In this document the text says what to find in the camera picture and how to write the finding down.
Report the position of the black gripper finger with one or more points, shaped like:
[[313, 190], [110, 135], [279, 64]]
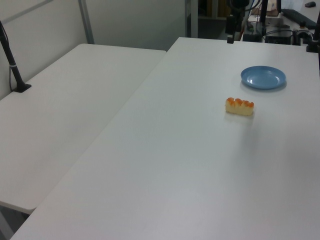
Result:
[[230, 27], [239, 25]]

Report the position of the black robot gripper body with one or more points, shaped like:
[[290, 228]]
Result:
[[237, 4]]

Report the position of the orange-topped bread loaf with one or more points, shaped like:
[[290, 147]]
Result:
[[239, 107]]

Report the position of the wooden shelf unit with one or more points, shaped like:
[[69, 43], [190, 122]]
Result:
[[215, 8]]

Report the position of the black vertical pole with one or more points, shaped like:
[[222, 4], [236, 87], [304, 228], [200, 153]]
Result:
[[263, 12]]

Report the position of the brown cardboard box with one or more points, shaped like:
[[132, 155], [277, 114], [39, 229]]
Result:
[[272, 7]]

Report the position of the black electronics box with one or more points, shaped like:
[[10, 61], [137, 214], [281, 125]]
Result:
[[278, 37]]

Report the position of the blue round plate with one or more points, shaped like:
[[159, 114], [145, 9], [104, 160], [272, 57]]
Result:
[[262, 78]]

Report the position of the black keyboard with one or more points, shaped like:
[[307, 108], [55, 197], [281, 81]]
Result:
[[298, 17]]

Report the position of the silver device with black knob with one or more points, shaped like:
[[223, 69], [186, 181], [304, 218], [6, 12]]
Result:
[[303, 31]]

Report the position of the black computer mouse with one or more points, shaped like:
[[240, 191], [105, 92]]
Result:
[[310, 4]]

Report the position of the white side table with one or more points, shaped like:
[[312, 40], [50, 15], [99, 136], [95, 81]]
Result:
[[62, 120]]

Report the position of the black camera stand clamp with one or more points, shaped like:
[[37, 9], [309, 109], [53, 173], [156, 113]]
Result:
[[314, 40]]

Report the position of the grey metal partition post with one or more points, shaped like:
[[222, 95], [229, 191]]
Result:
[[86, 21]]

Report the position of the black camera pole with base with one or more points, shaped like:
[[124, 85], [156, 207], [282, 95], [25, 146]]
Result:
[[10, 58]]

